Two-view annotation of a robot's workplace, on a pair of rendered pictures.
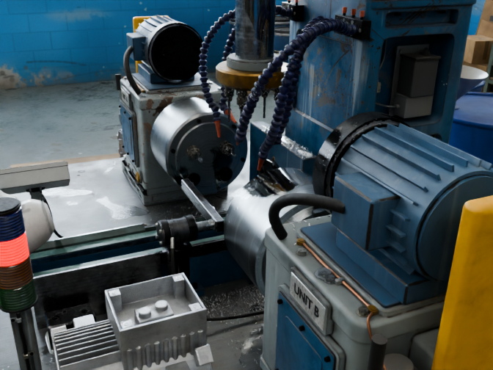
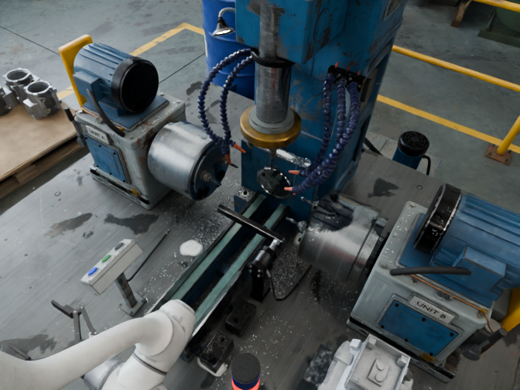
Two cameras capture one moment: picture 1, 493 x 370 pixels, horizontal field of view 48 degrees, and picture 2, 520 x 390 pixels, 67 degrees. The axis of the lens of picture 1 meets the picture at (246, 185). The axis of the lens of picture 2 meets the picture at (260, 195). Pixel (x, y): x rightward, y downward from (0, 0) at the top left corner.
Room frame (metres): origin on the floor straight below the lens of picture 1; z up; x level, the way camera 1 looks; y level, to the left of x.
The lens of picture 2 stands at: (0.58, 0.53, 2.05)
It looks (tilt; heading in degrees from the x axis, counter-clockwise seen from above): 49 degrees down; 325
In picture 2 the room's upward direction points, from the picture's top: 3 degrees clockwise
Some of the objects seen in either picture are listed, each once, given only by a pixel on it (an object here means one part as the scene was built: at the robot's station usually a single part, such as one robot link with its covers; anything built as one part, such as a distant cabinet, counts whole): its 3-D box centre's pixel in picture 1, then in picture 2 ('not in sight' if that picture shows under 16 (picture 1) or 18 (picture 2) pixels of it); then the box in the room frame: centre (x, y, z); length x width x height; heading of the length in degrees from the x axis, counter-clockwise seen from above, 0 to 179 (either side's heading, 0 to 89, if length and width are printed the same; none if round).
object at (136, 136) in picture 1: (170, 131); (135, 141); (1.83, 0.27, 0.99); 0.35 x 0.31 x 0.37; 24
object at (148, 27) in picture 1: (155, 81); (111, 107); (1.86, 0.31, 1.16); 0.33 x 0.26 x 0.42; 24
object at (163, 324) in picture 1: (155, 320); (376, 373); (0.65, 0.13, 1.11); 0.12 x 0.11 x 0.07; 115
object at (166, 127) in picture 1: (192, 139); (179, 155); (1.61, 0.17, 1.04); 0.37 x 0.25 x 0.25; 24
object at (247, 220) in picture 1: (301, 244); (350, 240); (0.99, -0.11, 1.04); 0.41 x 0.25 x 0.25; 24
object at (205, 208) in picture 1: (200, 203); (249, 224); (1.22, 0.11, 1.01); 0.26 x 0.04 x 0.03; 24
